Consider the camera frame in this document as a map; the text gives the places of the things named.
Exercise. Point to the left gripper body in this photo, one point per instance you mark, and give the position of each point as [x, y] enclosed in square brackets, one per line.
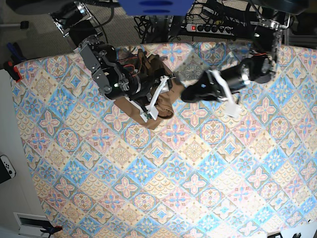
[229, 81]

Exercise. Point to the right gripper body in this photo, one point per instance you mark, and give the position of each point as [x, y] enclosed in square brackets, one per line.
[145, 98]

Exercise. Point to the brown t-shirt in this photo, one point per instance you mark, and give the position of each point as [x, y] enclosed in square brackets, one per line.
[146, 66]

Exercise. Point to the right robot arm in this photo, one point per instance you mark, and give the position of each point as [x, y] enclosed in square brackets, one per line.
[80, 26]

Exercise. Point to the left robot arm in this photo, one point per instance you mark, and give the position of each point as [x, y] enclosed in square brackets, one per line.
[260, 67]

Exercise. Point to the white power strip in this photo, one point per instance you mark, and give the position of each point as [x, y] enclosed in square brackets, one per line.
[213, 29]

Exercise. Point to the patterned tile tablecloth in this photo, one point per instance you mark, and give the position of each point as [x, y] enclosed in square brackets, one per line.
[201, 174]

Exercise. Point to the blue black clamp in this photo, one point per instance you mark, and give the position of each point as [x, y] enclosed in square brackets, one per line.
[16, 52]

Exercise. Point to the red black clamp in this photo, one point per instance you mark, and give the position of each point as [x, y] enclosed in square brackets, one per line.
[12, 71]

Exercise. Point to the game console controller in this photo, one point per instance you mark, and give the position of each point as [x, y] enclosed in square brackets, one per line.
[7, 170]

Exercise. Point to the orange black bottom clamp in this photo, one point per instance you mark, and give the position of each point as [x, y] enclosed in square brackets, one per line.
[51, 230]

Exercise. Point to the white box with window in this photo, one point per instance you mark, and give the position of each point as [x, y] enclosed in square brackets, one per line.
[30, 226]

